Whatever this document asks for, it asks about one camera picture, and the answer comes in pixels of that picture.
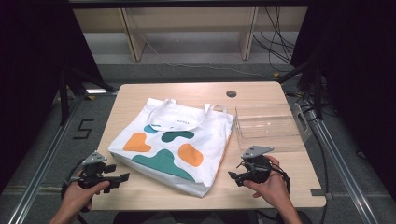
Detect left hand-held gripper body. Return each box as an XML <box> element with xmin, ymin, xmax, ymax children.
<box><xmin>68</xmin><ymin>150</ymin><xmax>110</xmax><ymax>190</ymax></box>

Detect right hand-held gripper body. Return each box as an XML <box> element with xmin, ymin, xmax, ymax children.
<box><xmin>241</xmin><ymin>145</ymin><xmax>276</xmax><ymax>185</ymax></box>

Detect clear plastic bin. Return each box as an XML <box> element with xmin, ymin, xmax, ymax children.
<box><xmin>234</xmin><ymin>102</ymin><xmax>314</xmax><ymax>153</ymax></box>

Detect white tote bag coloured shapes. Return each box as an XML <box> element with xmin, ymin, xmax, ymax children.
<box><xmin>106</xmin><ymin>97</ymin><xmax>236</xmax><ymax>199</ymax></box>

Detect person's right hand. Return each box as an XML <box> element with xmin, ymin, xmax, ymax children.
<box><xmin>242</xmin><ymin>154</ymin><xmax>292</xmax><ymax>209</ymax></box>

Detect person's left hand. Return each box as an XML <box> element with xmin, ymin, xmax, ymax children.
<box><xmin>60</xmin><ymin>180</ymin><xmax>111</xmax><ymax>217</ymax></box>

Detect black metal stand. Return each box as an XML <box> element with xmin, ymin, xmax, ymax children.
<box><xmin>58</xmin><ymin>67</ymin><xmax>119</xmax><ymax>126</ymax></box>
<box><xmin>277</xmin><ymin>59</ymin><xmax>325</xmax><ymax>121</ymax></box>

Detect black curtain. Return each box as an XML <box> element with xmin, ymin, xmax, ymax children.
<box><xmin>290</xmin><ymin>0</ymin><xmax>396</xmax><ymax>200</ymax></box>
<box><xmin>0</xmin><ymin>0</ymin><xmax>106</xmax><ymax>194</ymax></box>

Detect light wooden desk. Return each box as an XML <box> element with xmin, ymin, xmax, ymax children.
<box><xmin>73</xmin><ymin>5</ymin><xmax>309</xmax><ymax>63</ymax></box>

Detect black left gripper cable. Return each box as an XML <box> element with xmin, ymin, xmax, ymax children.
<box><xmin>60</xmin><ymin>160</ymin><xmax>92</xmax><ymax>216</ymax></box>

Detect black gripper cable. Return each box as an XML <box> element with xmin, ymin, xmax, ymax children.
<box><xmin>60</xmin><ymin>160</ymin><xmax>92</xmax><ymax>216</ymax></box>
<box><xmin>269</xmin><ymin>162</ymin><xmax>292</xmax><ymax>195</ymax></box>

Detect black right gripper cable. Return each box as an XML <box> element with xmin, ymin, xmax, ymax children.
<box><xmin>269</xmin><ymin>162</ymin><xmax>292</xmax><ymax>195</ymax></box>

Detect aluminium floor rail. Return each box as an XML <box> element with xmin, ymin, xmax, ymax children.
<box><xmin>306</xmin><ymin>108</ymin><xmax>380</xmax><ymax>224</ymax></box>
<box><xmin>7</xmin><ymin>95</ymin><xmax>87</xmax><ymax>224</ymax></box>

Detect bundle of black cables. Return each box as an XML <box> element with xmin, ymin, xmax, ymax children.
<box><xmin>252</xmin><ymin>6</ymin><xmax>296</xmax><ymax>73</ymax></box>

